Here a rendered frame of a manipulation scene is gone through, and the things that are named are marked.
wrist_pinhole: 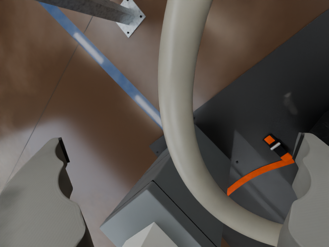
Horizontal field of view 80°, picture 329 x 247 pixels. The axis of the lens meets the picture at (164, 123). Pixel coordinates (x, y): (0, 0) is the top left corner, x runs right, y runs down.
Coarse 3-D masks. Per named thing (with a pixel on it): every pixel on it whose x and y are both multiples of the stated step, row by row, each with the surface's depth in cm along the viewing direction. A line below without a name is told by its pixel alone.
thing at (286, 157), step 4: (268, 136) 133; (272, 136) 132; (264, 140) 135; (268, 140) 134; (272, 140) 133; (276, 140) 132; (268, 144) 135; (272, 144) 134; (276, 144) 131; (280, 144) 130; (272, 148) 132; (276, 148) 132; (280, 148) 130; (276, 152) 132; (280, 152) 131; (284, 152) 129; (288, 152) 129; (280, 156) 131; (284, 156) 129; (288, 156) 128; (284, 160) 130; (288, 160) 129
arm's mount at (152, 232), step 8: (152, 224) 79; (144, 232) 79; (152, 232) 76; (160, 232) 79; (128, 240) 88; (136, 240) 79; (144, 240) 72; (152, 240) 74; (160, 240) 76; (168, 240) 79
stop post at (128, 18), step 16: (48, 0) 85; (64, 0) 90; (80, 0) 96; (96, 0) 107; (128, 0) 140; (96, 16) 114; (112, 16) 124; (128, 16) 136; (144, 16) 140; (128, 32) 147
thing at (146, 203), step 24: (168, 168) 94; (216, 168) 126; (144, 192) 77; (168, 192) 83; (120, 216) 86; (144, 216) 81; (168, 216) 77; (192, 216) 83; (120, 240) 92; (192, 240) 76; (216, 240) 83
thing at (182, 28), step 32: (192, 0) 12; (192, 32) 13; (160, 64) 15; (192, 64) 15; (160, 96) 16; (192, 96) 17; (192, 128) 18; (192, 160) 19; (192, 192) 22; (256, 224) 25
